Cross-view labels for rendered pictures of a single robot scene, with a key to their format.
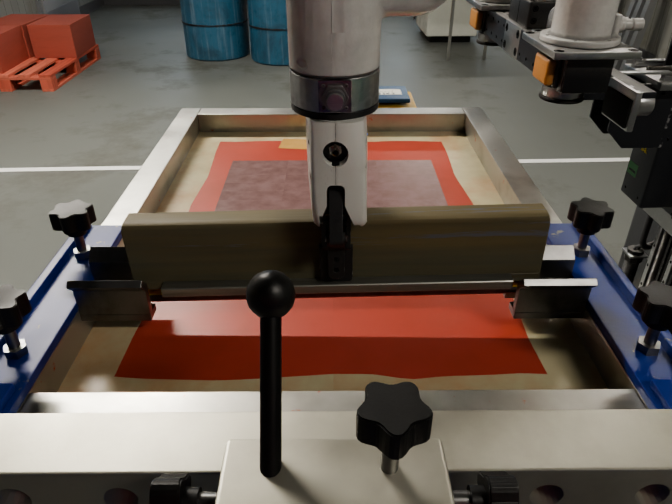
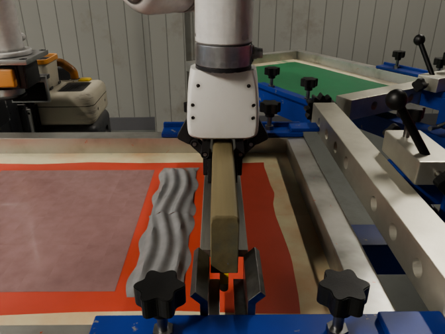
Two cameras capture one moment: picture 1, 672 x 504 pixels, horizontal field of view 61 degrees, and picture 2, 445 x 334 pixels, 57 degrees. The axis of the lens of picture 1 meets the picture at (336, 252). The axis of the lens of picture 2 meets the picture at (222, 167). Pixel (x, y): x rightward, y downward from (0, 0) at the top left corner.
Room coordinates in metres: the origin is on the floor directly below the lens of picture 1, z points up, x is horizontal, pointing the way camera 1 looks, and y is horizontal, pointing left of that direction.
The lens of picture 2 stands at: (0.49, 0.56, 1.30)
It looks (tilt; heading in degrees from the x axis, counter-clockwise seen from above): 25 degrees down; 270
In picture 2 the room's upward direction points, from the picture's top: straight up
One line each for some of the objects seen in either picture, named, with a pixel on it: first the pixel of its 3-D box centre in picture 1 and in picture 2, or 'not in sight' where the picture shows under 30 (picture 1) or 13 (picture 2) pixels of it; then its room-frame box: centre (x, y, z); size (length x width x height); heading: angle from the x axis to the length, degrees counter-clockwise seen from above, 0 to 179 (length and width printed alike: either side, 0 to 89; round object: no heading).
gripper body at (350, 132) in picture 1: (335, 151); (223, 97); (0.48, 0.00, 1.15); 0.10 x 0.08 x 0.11; 1
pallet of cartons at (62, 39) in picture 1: (30, 49); not in sight; (5.12, 2.64, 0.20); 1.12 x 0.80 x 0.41; 2
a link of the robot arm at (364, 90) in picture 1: (334, 85); (228, 52); (0.48, 0.00, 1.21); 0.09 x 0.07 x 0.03; 1
